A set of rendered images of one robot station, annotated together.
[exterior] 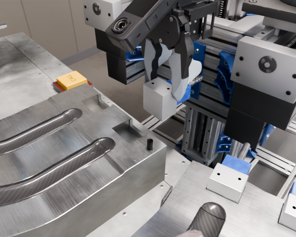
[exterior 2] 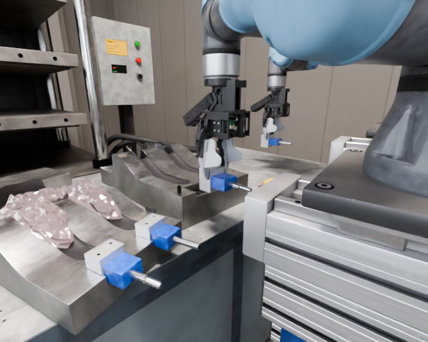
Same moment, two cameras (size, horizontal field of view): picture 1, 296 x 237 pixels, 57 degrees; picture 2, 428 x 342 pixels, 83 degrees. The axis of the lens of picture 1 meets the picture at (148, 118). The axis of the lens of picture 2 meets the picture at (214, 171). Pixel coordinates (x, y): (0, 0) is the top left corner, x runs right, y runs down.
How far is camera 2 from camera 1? 0.68 m
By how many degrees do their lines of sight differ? 76
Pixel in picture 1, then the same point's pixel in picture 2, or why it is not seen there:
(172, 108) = (206, 184)
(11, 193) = (155, 171)
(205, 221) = (128, 224)
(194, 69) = (213, 159)
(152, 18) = (194, 110)
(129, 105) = not seen: outside the picture
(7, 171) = (168, 168)
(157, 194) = not seen: hidden behind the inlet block
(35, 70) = not seen: hidden behind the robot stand
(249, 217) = (122, 239)
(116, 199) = (157, 203)
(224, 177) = (149, 218)
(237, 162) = (169, 231)
